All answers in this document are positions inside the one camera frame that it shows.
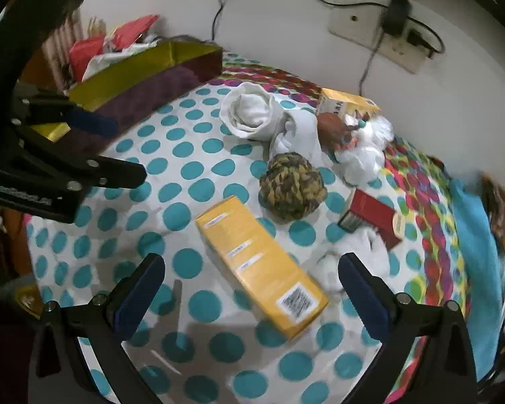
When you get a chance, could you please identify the brown snack packet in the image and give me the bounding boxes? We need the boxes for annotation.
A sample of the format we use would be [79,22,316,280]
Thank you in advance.
[482,174,505,253]

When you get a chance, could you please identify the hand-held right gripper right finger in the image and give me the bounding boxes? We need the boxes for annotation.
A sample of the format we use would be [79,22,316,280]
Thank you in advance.
[338,252,478,404]

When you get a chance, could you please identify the black charger adapter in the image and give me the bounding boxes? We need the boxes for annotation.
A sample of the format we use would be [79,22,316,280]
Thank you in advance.
[381,0,411,36]

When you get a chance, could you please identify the striped curtain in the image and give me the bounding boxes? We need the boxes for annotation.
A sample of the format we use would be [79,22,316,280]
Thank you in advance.
[42,8,85,89]

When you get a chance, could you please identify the black hanging cable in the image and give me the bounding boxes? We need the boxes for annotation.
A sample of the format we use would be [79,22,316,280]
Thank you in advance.
[210,0,229,45]

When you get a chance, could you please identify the blue cloth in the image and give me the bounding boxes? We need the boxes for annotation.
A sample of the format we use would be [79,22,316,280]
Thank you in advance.
[446,177,505,381]

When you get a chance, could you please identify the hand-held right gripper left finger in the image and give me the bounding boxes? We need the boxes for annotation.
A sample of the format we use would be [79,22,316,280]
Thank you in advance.
[29,252,167,404]

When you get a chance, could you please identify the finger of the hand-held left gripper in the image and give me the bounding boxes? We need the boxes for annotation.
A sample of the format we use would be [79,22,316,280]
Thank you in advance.
[14,135,147,191]
[19,95,119,138]

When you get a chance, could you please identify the gold tin box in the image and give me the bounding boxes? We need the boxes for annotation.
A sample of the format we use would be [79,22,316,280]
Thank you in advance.
[34,40,224,161]

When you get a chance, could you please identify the cardboard boxes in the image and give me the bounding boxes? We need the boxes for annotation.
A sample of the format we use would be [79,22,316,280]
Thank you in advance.
[86,16,108,47]

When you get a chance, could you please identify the red bag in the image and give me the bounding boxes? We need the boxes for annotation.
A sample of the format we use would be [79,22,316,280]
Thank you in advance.
[69,14,161,82]

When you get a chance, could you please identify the black power plug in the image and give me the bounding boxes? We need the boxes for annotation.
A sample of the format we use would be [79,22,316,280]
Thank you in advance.
[404,29,436,57]

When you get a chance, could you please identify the small yellow box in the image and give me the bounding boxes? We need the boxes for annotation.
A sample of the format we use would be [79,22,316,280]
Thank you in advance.
[317,88,381,121]

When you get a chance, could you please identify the camouflage sock ball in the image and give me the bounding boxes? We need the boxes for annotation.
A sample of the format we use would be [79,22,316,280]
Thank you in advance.
[259,153,327,222]

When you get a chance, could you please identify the long yellow box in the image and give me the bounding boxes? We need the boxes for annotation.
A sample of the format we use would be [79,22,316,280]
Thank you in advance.
[195,196,330,341]

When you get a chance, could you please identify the polka-dot blanket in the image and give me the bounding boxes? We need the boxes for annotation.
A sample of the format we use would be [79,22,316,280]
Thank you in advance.
[25,53,484,404]

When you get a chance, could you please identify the white wall power outlet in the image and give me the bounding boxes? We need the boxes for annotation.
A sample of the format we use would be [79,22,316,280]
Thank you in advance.
[379,21,434,74]

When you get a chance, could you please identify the brown toy figure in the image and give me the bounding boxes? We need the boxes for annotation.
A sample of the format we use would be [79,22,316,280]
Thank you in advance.
[317,113,367,150]

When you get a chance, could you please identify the red box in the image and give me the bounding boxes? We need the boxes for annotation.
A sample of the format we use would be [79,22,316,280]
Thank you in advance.
[338,189,405,251]

